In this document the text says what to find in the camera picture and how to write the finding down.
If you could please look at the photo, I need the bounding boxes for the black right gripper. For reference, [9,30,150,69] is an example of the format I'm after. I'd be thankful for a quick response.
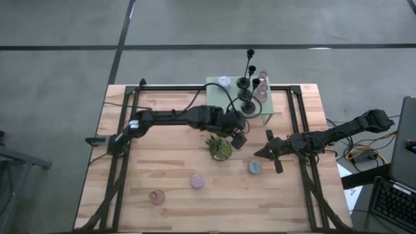
[254,129,293,175]

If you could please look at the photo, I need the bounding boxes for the black metal candlestick holder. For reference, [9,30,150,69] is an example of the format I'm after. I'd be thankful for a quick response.
[236,48,256,90]
[240,77,261,115]
[238,64,257,102]

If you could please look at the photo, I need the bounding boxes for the white leaf-patterned candle tin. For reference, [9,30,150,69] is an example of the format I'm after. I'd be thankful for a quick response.
[217,75,232,88]

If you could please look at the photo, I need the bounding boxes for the teal leaf-patterned candle tin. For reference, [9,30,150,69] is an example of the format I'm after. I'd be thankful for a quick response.
[248,160,263,176]

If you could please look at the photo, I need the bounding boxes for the pink patterned candle tin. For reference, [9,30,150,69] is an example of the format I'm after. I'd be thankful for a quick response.
[190,174,205,190]

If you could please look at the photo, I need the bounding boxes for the succulent plant in black pot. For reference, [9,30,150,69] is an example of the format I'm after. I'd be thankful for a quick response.
[204,135,234,162]

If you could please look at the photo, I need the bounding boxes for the pale green perforated metal shelf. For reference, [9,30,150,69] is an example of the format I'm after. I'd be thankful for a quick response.
[206,75,276,126]

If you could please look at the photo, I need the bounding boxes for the white paper sheet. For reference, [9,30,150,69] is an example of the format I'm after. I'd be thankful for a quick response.
[336,162,364,213]

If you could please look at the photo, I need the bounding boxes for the black power supply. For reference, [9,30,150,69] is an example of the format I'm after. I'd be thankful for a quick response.
[353,151,380,164]

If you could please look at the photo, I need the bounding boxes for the laptop computer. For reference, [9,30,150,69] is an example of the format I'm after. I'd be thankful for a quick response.
[340,96,416,234]

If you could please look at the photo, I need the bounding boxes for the black computer keyboard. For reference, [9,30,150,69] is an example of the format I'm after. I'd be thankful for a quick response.
[369,176,416,233]

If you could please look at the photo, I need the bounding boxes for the grey laptop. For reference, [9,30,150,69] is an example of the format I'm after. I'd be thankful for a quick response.
[389,95,416,191]

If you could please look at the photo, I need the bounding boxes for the grey metal stand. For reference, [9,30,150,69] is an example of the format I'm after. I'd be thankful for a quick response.
[0,129,53,234]

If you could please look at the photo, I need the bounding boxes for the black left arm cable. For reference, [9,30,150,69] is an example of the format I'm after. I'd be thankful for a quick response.
[170,83,263,129]

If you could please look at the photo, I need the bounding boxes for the black table rig frame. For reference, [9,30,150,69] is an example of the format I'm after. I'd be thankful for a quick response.
[73,77,354,234]

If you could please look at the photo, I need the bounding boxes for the yellow floor cable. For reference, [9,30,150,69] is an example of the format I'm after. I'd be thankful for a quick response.
[345,129,399,165]

